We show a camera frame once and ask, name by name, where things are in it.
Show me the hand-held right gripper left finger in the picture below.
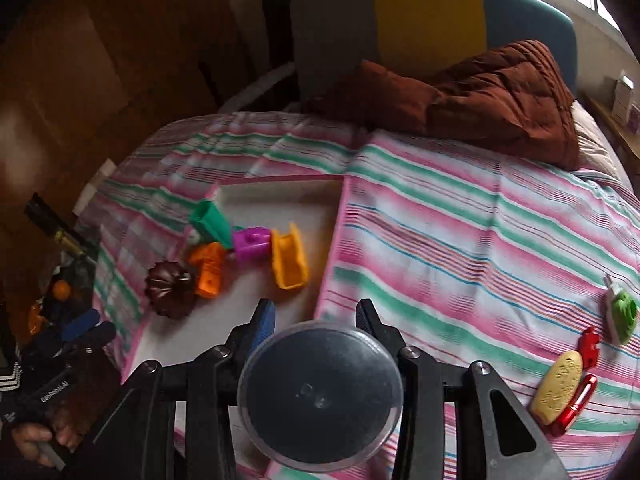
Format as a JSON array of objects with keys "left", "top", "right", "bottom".
[{"left": 67, "top": 299, "right": 277, "bottom": 480}]

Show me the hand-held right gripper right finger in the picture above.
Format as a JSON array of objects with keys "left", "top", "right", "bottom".
[{"left": 354, "top": 299, "right": 571, "bottom": 480}]

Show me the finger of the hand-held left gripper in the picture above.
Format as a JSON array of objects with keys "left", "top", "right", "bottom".
[
  {"left": 70, "top": 321, "right": 117, "bottom": 356},
  {"left": 60, "top": 308, "right": 101, "bottom": 343}
]

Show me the pink-rimmed white tray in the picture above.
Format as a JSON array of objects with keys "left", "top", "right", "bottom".
[{"left": 120, "top": 174, "right": 351, "bottom": 480}]

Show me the yellow plastic toy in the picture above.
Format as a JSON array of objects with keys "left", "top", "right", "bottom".
[{"left": 270, "top": 222, "right": 307, "bottom": 291}]

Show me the orange plastic toy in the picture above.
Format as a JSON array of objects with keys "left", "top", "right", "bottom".
[{"left": 189, "top": 241, "right": 227, "bottom": 299}]

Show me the magenta plastic toy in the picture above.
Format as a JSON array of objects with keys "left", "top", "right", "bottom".
[{"left": 231, "top": 227, "right": 272, "bottom": 263}]

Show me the dark brown fluted mould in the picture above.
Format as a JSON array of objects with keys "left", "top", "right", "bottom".
[{"left": 144, "top": 260, "right": 199, "bottom": 319}]

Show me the black jar with clear lid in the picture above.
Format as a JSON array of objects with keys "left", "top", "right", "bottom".
[{"left": 236, "top": 321, "right": 405, "bottom": 473}]

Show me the green plastic toy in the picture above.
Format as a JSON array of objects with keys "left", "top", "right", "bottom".
[{"left": 189, "top": 200, "right": 235, "bottom": 251}]

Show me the gold oval case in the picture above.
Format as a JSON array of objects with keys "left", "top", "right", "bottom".
[{"left": 530, "top": 350, "right": 584, "bottom": 426}]

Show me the red block toy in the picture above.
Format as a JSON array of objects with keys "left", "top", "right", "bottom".
[{"left": 577, "top": 326, "right": 601, "bottom": 368}]

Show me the shiny red lighter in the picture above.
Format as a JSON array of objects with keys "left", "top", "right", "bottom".
[{"left": 550, "top": 374, "right": 598, "bottom": 436}]

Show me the white and green square device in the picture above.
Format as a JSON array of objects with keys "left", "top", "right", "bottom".
[{"left": 602, "top": 274, "right": 640, "bottom": 346}]

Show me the person's left forearm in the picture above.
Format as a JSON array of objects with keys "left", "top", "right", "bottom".
[{"left": 0, "top": 360, "right": 26, "bottom": 428}]

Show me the person's left hand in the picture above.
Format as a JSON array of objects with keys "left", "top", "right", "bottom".
[{"left": 11, "top": 400, "right": 83, "bottom": 468}]

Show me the black and gold tool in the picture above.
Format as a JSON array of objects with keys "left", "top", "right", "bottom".
[{"left": 25, "top": 192, "right": 98, "bottom": 263}]

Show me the pink green striped blanket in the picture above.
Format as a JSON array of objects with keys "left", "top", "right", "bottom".
[{"left": 75, "top": 110, "right": 640, "bottom": 480}]

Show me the brown quilted duvet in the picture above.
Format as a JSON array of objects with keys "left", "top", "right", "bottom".
[{"left": 310, "top": 39, "right": 582, "bottom": 171}]

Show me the wooden wardrobe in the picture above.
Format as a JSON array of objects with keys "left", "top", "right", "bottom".
[{"left": 0, "top": 0, "right": 241, "bottom": 311}]

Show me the pale pink pillow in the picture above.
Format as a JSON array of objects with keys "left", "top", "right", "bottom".
[{"left": 570, "top": 100, "right": 626, "bottom": 178}]

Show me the wooden side table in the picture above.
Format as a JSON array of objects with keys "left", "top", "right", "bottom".
[{"left": 582, "top": 92, "right": 640, "bottom": 176}]

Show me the grey yellow blue headboard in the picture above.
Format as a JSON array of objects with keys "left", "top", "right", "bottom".
[{"left": 292, "top": 0, "right": 578, "bottom": 106}]

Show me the white box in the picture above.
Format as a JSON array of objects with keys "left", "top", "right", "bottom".
[{"left": 612, "top": 74, "right": 638, "bottom": 123}]

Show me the white bed rail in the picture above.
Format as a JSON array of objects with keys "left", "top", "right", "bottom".
[{"left": 217, "top": 62, "right": 297, "bottom": 113}]

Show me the black post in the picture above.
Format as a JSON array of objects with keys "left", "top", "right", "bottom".
[{"left": 260, "top": 0, "right": 300, "bottom": 106}]

